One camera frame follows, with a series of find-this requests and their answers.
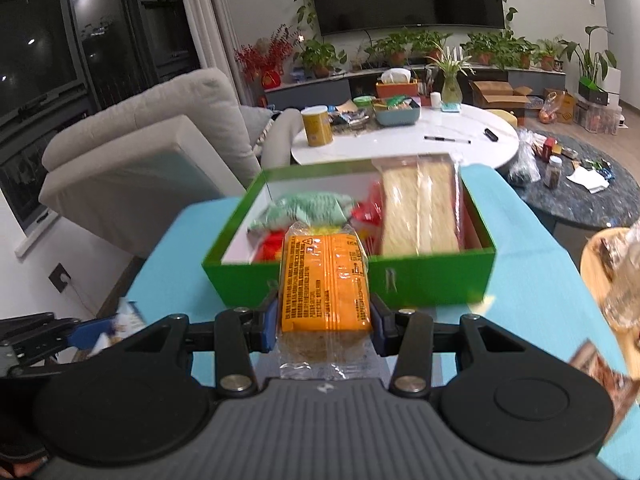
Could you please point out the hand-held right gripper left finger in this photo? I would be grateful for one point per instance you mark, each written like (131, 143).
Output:
(268, 327)

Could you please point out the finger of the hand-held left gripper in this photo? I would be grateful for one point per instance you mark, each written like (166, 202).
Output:
(87, 334)

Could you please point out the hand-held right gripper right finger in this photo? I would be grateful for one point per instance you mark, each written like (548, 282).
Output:
(382, 332)

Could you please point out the white and blue snack packet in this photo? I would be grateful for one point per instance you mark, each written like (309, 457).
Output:
(122, 322)

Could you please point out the orange snack packet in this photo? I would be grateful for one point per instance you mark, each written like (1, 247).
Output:
(325, 285)

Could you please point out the red and yellow snack packet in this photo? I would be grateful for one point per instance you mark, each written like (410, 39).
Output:
(270, 247)

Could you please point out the green cardboard box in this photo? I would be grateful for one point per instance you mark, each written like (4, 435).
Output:
(440, 275)

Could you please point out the green snack packet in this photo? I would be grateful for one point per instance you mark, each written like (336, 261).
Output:
(300, 207)

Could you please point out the white round table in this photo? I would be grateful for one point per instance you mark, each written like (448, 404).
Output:
(400, 140)

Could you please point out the black pen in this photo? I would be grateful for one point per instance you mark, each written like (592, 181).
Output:
(445, 138)

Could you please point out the yellow canister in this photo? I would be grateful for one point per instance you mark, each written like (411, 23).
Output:
(317, 127)

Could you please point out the pile of dark packets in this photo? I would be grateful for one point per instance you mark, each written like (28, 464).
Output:
(350, 120)

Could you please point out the blue tray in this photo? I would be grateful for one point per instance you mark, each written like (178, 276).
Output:
(397, 116)

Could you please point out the white sofa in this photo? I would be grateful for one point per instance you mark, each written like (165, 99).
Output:
(150, 125)

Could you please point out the wooden tray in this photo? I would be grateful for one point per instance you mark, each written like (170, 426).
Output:
(592, 265)

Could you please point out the brown snack packet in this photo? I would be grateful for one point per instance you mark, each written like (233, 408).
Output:
(600, 375)

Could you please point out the crumpled plastic bag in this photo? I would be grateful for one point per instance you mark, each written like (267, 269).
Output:
(525, 160)

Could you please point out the black marker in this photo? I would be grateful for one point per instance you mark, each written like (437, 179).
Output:
(491, 135)

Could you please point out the green lidded container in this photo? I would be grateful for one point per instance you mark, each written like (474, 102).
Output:
(364, 101)

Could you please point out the jar with dark contents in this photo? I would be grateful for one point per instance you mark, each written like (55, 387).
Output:
(552, 172)

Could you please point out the teal small box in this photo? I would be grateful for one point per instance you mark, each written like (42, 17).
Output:
(450, 106)

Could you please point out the white cup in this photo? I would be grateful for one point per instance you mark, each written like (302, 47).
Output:
(436, 100)

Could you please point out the grey television cabinet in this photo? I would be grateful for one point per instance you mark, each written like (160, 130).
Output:
(320, 92)

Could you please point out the orange tissue box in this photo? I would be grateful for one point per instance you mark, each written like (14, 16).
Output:
(397, 89)

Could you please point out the clear plastic bag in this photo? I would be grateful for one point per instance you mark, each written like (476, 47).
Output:
(622, 285)

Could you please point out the yellow stool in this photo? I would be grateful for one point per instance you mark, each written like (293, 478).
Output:
(502, 116)

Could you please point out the red small box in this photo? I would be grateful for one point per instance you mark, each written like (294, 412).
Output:
(550, 149)

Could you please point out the white paper sheet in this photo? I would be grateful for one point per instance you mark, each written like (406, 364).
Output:
(587, 178)

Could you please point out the plant in glass vase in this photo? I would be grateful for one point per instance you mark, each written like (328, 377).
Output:
(450, 80)

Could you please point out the open cardboard box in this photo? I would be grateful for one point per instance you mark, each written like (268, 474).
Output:
(495, 92)

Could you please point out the potted green plant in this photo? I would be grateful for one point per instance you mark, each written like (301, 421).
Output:
(397, 49)
(482, 47)
(320, 57)
(432, 46)
(520, 52)
(548, 56)

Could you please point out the red berry plant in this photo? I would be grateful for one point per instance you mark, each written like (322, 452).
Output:
(265, 52)

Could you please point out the dark window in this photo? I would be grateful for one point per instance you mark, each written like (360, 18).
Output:
(50, 60)

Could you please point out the brown cardboard box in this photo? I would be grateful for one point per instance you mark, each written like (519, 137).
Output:
(567, 106)

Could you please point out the clear storage box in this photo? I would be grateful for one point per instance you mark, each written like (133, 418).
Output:
(597, 116)

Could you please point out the white curtain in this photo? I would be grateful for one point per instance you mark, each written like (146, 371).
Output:
(220, 25)

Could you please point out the black and green box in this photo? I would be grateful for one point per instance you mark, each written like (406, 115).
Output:
(592, 92)

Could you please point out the white air purifier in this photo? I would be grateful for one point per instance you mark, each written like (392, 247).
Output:
(612, 86)

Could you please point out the large-leaf potted plant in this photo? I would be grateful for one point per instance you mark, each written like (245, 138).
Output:
(592, 60)

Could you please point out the black wall outlet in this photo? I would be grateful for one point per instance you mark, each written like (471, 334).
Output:
(62, 276)

